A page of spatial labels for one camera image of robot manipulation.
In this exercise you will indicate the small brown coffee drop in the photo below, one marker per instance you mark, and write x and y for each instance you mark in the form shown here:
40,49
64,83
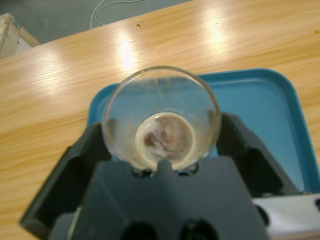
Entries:
138,25

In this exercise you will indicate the light wooden crate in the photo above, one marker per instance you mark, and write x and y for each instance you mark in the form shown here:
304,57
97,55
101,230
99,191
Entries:
12,37

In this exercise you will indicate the clear drinking glass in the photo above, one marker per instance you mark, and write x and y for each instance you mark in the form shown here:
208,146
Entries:
162,120

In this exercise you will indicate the blue plastic tray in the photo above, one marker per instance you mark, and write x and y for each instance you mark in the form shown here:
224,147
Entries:
262,112

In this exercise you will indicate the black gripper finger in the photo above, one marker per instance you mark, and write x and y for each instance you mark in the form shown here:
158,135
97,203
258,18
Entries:
252,162
72,172

